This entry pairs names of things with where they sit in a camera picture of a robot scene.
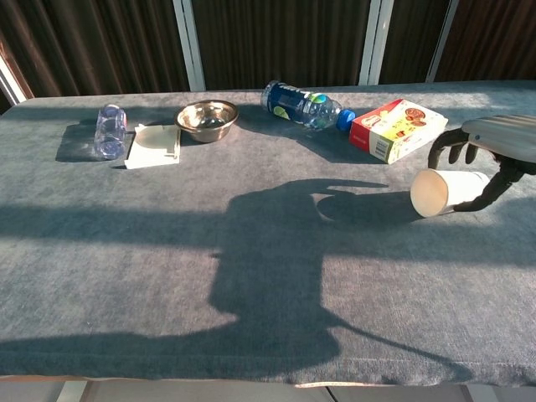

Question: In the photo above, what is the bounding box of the white plastic tray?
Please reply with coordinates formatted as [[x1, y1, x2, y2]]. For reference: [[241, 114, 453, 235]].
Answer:
[[123, 122, 183, 171]]

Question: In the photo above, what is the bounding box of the grey table cloth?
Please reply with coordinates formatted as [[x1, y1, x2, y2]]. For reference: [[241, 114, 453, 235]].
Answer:
[[0, 80, 536, 388]]

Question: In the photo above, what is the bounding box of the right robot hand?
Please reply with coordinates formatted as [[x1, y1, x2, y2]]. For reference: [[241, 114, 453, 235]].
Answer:
[[427, 114, 536, 213]]

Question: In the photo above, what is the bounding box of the metal bowl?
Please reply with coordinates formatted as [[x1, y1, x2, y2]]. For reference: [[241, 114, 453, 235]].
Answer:
[[173, 99, 240, 144]]

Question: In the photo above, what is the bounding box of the red white snack box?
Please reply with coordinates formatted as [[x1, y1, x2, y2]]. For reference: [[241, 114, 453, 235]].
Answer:
[[348, 98, 450, 165]]

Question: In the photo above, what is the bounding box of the white paper cup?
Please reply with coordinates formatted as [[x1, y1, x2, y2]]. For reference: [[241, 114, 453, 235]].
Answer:
[[410, 168, 491, 219]]

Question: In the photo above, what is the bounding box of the blue label water bottle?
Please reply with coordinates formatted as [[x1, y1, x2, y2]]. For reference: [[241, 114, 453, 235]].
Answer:
[[260, 80, 357, 132]]

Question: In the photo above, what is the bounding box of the white window frame post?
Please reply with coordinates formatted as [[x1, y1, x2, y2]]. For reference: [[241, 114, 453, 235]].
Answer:
[[173, 0, 208, 92], [425, 0, 461, 84], [358, 0, 396, 87], [0, 53, 28, 106]]

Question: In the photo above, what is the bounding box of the clear plastic cup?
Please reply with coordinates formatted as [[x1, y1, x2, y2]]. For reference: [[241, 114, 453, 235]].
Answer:
[[93, 104, 128, 162]]

